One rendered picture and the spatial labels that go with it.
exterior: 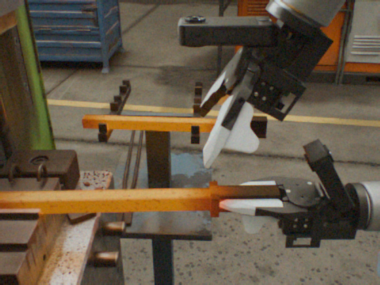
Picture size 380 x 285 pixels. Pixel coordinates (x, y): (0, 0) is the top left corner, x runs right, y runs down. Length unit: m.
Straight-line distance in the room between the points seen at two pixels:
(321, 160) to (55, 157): 0.48
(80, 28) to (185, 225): 3.42
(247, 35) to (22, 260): 0.40
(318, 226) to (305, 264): 1.36
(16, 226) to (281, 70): 0.42
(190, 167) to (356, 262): 1.07
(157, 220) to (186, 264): 0.88
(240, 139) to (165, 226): 0.58
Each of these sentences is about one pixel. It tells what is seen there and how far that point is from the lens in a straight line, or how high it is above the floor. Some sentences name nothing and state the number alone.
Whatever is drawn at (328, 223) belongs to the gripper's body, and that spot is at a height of 0.96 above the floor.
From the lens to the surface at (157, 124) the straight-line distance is 0.93.
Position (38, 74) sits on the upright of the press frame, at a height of 1.04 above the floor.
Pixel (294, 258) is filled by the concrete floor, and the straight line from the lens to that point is 2.01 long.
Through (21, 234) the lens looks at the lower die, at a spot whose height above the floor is 0.99.
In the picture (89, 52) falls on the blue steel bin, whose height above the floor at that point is 0.19.
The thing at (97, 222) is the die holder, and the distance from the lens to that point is 0.74.
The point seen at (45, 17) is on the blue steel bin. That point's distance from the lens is 4.37.
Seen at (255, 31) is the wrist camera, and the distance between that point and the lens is 0.50.
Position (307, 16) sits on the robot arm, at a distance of 0.49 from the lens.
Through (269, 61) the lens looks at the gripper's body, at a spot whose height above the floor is 1.22.
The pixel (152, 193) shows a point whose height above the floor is 1.01.
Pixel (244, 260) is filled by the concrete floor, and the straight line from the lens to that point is 1.96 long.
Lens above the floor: 1.37
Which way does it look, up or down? 29 degrees down
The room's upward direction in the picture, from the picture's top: straight up
